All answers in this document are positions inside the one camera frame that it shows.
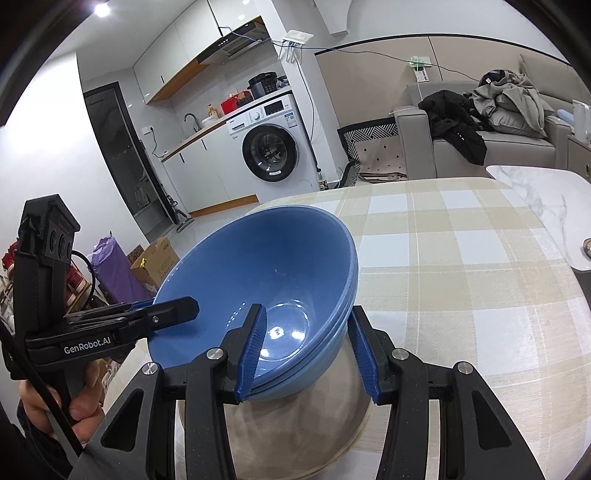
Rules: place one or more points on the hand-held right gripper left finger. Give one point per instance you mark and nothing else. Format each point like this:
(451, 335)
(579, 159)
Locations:
(251, 355)

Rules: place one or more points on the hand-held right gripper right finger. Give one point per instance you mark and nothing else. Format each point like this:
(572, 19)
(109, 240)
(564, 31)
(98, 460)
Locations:
(364, 364)

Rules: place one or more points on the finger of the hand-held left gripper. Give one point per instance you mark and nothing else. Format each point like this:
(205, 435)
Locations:
(138, 305)
(175, 311)

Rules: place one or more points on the person's left forearm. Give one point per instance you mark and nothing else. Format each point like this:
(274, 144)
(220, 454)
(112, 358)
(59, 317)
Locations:
(27, 457)

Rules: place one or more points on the person's left hand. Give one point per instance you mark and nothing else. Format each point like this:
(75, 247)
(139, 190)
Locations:
(90, 397)

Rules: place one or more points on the purple bag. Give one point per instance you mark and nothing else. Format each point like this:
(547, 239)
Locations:
(115, 267)

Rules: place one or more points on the cardboard box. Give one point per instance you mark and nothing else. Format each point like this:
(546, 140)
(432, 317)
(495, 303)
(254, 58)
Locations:
(157, 263)

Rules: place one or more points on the upright vacuum cleaner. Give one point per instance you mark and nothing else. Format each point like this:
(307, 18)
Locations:
(178, 214)

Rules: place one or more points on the checked tablecloth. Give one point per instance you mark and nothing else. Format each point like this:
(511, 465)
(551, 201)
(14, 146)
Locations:
(461, 300)

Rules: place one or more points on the white lower cabinets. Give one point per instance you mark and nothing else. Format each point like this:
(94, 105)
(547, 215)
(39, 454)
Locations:
(203, 180)

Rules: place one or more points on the white cabinets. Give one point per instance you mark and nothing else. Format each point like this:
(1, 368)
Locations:
(175, 50)
(203, 180)

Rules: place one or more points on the dark glass door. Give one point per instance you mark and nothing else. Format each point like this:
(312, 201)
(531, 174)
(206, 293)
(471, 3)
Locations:
(120, 161)

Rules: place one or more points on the white washing machine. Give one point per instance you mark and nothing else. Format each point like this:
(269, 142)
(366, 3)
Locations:
(270, 152)

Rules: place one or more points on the clear plastic bottle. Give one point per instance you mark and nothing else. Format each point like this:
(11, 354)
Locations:
(322, 180)

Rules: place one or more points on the black faucet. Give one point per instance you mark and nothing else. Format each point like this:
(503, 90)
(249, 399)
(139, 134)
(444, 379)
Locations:
(193, 122)

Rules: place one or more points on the yellow soap bottle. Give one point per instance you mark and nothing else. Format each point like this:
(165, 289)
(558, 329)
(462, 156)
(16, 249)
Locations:
(212, 110)

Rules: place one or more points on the patterned cushion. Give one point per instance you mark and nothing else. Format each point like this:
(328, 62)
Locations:
(374, 152)

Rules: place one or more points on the red box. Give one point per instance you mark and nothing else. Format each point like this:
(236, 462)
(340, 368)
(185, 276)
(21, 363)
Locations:
(235, 104)

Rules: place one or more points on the black pressure cooker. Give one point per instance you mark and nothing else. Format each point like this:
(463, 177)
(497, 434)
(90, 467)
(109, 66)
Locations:
(263, 85)

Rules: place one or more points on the black jacket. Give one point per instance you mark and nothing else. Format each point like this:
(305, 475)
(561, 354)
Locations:
(455, 129)

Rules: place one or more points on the white upper cabinets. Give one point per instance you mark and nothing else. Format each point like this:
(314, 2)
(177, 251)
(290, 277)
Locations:
(175, 50)

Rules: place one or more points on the grey sofa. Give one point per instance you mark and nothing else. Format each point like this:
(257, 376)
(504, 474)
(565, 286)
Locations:
(517, 152)

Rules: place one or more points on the range hood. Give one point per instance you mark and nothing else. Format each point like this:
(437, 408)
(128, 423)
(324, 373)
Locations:
(235, 41)

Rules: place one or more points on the ceiling spot light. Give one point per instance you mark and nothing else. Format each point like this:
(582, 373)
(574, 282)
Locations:
(101, 8)

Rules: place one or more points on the grey pillow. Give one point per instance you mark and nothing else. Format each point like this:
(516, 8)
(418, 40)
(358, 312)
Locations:
(519, 124)

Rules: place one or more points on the grey clothes pile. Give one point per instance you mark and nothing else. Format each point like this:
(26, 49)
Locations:
(512, 94)

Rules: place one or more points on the light blue pillow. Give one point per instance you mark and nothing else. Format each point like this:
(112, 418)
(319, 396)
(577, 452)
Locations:
(565, 115)

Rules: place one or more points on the green and white wall socket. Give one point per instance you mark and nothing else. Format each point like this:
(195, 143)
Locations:
(419, 69)

